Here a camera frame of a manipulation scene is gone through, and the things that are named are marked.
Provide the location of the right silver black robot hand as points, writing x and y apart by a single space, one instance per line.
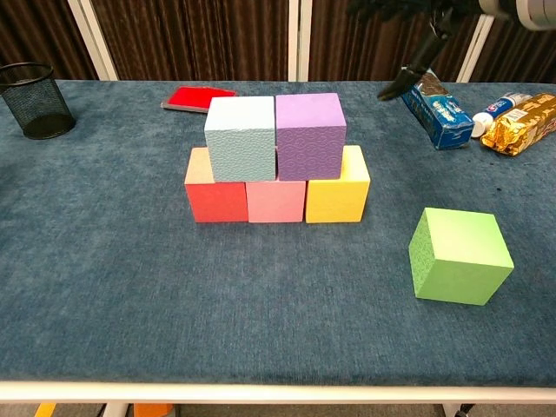
428 48

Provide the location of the purple cube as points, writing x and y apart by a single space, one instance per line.
310 143

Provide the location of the yellow cube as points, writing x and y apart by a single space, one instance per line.
334 202

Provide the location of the light blue cube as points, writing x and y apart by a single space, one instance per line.
241 147

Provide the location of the green cube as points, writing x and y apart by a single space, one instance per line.
460 260

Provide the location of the red-orange cube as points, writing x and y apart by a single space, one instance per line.
217 202

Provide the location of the pink cube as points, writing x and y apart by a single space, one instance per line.
276 202

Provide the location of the blue cookie box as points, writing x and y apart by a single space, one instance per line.
438 113

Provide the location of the white blue toothpaste tube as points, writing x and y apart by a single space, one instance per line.
504 104

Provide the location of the gold foil snack pack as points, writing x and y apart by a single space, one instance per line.
521 126

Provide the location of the red ink pad case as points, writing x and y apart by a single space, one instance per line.
191 97

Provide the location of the blue table cloth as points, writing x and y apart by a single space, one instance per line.
260 304

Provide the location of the black mesh pen cup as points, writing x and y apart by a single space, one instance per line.
35 108

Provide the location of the orange floor object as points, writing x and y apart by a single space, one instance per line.
152 410

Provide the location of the yellow floor tape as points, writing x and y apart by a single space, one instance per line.
45 410

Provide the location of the white table frame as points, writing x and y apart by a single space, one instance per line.
278 393

